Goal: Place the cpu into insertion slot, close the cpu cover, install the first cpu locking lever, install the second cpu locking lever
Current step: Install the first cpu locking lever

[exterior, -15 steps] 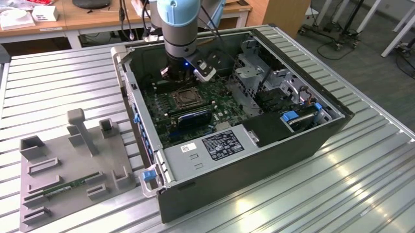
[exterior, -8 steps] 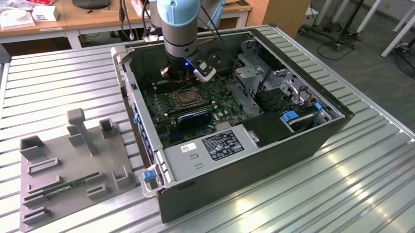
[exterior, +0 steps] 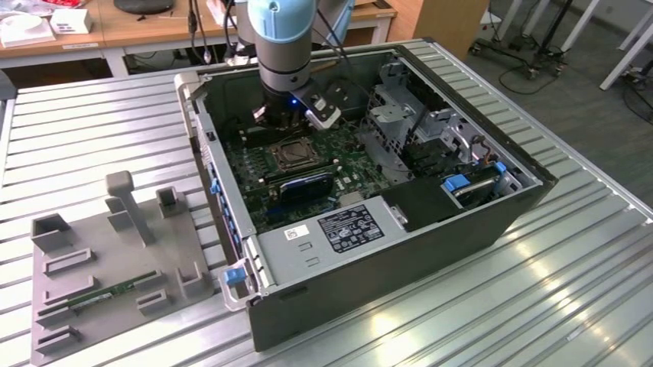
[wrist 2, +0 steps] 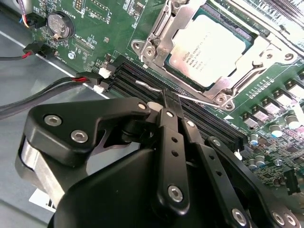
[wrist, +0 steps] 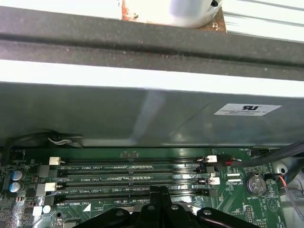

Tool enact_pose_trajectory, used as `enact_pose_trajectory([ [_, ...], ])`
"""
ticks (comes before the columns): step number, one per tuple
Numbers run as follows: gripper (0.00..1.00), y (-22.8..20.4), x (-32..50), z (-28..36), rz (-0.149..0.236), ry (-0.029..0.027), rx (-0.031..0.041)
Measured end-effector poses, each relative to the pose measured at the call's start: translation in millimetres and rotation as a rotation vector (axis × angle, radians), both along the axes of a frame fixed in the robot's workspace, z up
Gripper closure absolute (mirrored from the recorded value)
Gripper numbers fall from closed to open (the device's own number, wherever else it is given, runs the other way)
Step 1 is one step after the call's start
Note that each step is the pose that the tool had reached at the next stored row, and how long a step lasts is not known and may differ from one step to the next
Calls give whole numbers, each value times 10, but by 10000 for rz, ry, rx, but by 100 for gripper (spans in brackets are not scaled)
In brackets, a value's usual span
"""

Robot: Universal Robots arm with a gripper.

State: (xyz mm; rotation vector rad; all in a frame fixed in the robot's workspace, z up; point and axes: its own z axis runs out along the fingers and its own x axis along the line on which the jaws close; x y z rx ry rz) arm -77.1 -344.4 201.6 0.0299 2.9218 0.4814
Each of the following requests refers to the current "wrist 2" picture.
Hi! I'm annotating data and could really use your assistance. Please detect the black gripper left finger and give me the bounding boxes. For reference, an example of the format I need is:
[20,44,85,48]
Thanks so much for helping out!
[15,89,191,216]

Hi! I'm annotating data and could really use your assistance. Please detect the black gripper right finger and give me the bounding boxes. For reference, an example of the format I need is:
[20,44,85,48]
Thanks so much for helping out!
[172,92,303,228]

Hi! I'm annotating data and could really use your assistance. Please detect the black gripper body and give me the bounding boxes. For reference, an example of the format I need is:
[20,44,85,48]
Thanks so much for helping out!
[47,144,230,228]

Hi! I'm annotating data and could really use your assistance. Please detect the metal locking lever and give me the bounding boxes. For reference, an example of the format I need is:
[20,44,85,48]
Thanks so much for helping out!
[134,80,221,107]

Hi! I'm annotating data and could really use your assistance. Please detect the metal socket cover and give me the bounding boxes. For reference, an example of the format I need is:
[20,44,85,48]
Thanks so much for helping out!
[140,0,300,111]

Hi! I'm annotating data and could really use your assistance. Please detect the silver CPU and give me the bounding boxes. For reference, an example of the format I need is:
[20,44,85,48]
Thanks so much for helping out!
[163,7,259,92]

